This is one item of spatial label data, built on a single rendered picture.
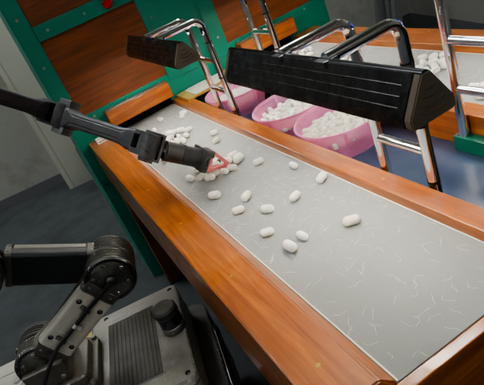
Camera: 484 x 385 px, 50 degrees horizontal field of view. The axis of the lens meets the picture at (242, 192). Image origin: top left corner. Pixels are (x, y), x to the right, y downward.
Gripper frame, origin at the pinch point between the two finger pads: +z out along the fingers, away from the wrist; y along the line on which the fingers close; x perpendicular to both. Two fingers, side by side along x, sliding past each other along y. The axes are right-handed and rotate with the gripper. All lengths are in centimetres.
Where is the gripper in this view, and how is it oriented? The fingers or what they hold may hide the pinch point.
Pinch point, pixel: (226, 163)
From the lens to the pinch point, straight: 154.4
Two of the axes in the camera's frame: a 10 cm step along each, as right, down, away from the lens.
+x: -2.7, 9.5, 1.7
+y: -4.3, -2.8, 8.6
